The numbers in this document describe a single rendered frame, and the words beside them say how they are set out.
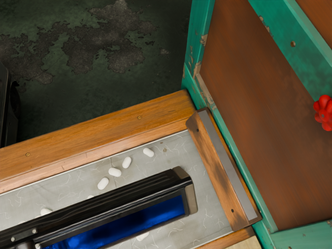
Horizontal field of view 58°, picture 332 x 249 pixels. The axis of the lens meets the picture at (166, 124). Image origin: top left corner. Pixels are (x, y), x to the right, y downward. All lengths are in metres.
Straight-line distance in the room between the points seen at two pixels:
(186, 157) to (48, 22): 1.59
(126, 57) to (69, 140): 1.14
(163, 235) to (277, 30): 0.56
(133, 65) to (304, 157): 1.50
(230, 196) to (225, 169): 0.06
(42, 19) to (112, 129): 1.50
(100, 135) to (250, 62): 0.47
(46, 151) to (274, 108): 0.60
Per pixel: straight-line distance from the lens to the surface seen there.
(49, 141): 0.88
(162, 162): 0.84
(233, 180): 0.72
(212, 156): 0.74
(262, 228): 0.76
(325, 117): 0.38
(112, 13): 2.17
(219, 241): 0.79
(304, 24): 0.41
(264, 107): 0.55
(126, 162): 0.82
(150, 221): 0.47
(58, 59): 2.01
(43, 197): 0.87
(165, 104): 0.88
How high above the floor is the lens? 1.54
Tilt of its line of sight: 66 degrees down
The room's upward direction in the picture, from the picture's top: 3 degrees clockwise
